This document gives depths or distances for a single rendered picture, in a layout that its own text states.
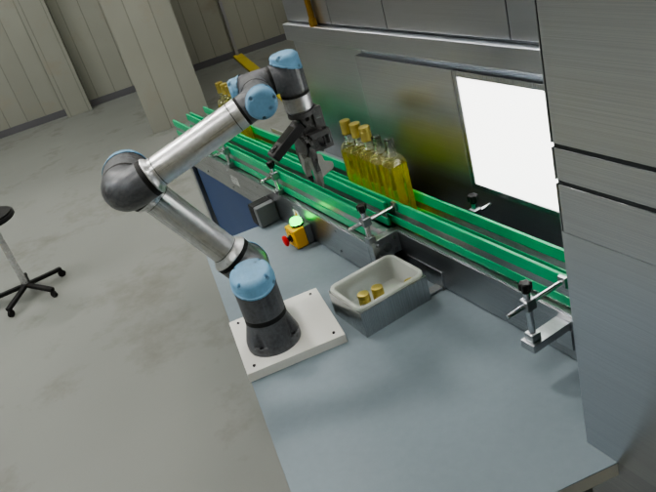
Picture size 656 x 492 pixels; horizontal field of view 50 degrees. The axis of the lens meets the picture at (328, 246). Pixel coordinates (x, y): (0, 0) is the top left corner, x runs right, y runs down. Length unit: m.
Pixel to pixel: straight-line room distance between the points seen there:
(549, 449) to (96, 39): 8.21
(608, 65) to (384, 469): 0.93
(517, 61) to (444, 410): 0.80
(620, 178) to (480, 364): 0.77
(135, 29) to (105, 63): 2.28
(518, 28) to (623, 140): 0.70
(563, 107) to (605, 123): 0.08
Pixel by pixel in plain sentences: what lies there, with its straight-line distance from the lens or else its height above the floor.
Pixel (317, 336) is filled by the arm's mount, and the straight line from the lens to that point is 1.92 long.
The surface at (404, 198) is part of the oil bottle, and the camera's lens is 2.07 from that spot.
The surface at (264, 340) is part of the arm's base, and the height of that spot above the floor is 0.83.
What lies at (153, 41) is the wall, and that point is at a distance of 7.01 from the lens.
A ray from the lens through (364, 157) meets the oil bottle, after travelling 2.13.
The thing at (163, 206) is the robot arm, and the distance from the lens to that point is 1.86.
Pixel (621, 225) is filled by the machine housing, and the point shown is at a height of 1.29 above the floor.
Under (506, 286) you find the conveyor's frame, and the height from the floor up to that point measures 0.87.
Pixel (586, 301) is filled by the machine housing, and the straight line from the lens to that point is 1.28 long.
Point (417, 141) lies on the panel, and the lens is 2.14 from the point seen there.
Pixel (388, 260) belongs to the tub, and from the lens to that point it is 2.05.
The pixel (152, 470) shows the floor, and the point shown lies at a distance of 2.99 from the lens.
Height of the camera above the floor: 1.87
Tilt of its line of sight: 28 degrees down
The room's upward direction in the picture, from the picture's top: 17 degrees counter-clockwise
